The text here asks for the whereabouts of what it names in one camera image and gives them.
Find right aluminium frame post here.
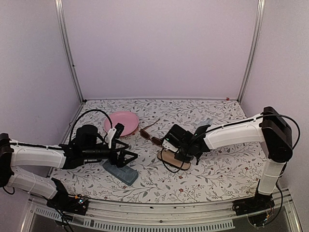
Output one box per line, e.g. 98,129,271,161
237,0,265,104

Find pink plate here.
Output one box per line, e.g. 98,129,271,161
109,111,139,137

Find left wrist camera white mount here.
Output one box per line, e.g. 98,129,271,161
104,123,125,149

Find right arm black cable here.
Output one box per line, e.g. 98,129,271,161
161,145,201,174

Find aluminium frame post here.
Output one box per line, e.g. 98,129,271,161
55,0,84,103
237,0,265,104

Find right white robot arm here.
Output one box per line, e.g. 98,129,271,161
157,106,295,211

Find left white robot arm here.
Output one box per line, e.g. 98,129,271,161
0,123,138,210

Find grey case green lining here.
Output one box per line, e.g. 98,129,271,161
102,160,139,186

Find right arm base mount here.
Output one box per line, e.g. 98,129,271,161
232,188,283,228

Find front aluminium rail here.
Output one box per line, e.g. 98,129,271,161
21,188,303,232

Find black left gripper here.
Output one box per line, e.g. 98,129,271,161
83,140,138,168

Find black glasses case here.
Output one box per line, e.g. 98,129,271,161
157,150,191,171

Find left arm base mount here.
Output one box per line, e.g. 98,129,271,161
46,178,89,216

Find light blue cloth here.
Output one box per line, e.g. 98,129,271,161
197,118,213,127

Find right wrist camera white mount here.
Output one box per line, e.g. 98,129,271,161
162,136,180,153

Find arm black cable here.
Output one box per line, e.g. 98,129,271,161
70,109,114,143
161,145,201,174

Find brown sunglasses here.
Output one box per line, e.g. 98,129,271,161
140,119,162,147

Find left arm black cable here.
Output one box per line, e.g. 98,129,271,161
70,109,114,143

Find left aluminium frame post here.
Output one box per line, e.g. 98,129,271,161
55,0,84,103

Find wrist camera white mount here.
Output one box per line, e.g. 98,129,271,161
162,136,180,153
104,123,125,149

